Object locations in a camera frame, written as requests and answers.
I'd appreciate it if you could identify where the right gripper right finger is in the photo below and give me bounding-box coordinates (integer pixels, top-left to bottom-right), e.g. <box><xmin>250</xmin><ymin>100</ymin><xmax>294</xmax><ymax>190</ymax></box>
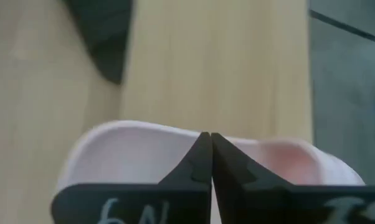
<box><xmin>211</xmin><ymin>132</ymin><xmax>375</xmax><ymax>224</ymax></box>

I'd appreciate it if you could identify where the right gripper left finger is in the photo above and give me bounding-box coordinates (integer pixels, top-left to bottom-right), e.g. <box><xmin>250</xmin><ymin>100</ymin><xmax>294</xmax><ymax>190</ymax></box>
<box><xmin>50</xmin><ymin>132</ymin><xmax>213</xmax><ymax>224</ymax></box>

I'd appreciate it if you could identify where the pink slide sandal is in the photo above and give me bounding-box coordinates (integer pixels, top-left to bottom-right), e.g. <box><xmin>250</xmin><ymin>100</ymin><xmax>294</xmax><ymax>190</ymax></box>
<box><xmin>52</xmin><ymin>119</ymin><xmax>368</xmax><ymax>224</ymax></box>

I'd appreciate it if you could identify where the black slide sandal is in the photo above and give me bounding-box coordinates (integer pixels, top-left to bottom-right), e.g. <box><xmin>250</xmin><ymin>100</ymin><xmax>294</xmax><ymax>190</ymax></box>
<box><xmin>62</xmin><ymin>0</ymin><xmax>135</xmax><ymax>85</ymax></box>

